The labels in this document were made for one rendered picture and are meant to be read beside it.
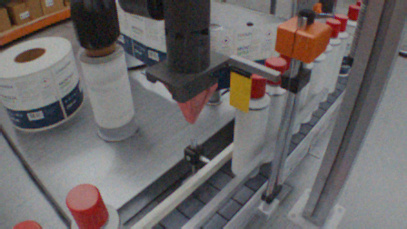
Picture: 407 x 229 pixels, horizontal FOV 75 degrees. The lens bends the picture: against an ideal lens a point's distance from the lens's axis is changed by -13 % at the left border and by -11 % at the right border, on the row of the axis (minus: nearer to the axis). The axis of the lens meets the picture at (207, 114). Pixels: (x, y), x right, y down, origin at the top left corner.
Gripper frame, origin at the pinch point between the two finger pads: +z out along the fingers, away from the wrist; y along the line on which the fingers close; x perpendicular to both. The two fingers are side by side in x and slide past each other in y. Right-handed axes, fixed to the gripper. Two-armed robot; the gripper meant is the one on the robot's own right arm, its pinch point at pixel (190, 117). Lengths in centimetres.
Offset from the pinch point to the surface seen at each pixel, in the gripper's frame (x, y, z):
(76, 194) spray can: 5.5, 21.0, -6.5
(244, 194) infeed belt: 9.2, -3.0, 13.8
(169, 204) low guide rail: 2.8, 8.4, 10.4
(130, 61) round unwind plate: -42.9, -19.2, 12.7
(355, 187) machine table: 24.7, -21.9, 18.7
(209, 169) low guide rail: 2.9, -1.1, 10.4
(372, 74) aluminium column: 21.0, -9.7, -11.5
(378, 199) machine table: 30.0, -21.9, 18.7
